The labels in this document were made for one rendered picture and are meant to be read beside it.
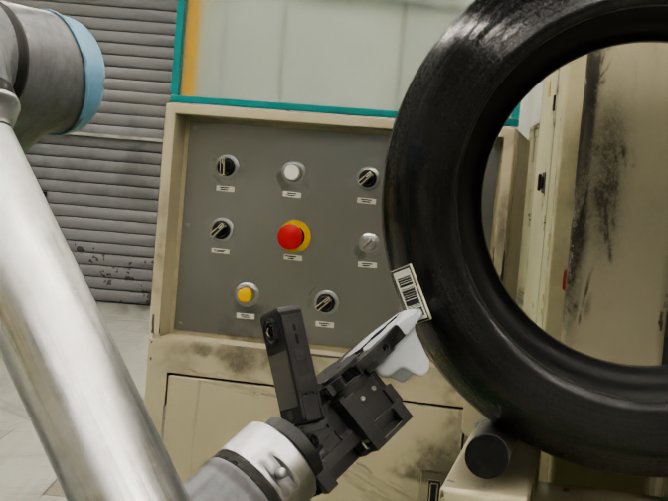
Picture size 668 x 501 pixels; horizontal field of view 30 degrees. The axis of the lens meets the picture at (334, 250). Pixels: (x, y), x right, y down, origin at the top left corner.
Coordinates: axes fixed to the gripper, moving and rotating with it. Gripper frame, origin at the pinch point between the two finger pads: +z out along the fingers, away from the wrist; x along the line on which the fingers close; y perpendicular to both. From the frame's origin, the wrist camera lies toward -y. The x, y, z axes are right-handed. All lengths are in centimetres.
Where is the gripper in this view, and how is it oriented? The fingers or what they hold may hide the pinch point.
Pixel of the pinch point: (407, 313)
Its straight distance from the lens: 126.7
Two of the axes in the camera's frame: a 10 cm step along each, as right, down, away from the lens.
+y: 6.1, 7.9, 0.8
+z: 6.6, -5.6, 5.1
